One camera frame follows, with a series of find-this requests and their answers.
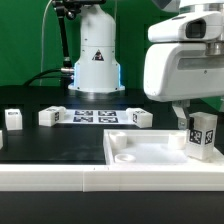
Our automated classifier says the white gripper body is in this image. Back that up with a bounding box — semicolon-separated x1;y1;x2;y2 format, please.
144;14;224;101

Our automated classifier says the white square table top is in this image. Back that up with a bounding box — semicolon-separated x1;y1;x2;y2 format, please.
103;129;224;165

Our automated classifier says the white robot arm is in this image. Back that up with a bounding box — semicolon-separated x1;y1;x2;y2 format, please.
69;0;224;129

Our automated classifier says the fiducial tag sheet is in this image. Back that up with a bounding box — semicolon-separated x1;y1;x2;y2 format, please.
61;109;134;125

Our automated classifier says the white front fence rail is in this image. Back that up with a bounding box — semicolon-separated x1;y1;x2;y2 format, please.
0;165;224;192

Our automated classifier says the black cable bundle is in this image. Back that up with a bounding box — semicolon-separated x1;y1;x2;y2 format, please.
22;68;75;88

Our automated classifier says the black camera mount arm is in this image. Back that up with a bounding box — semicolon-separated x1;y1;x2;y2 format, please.
52;0;106;68

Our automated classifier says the white thin cable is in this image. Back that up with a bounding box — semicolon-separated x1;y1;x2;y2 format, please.
39;0;54;87

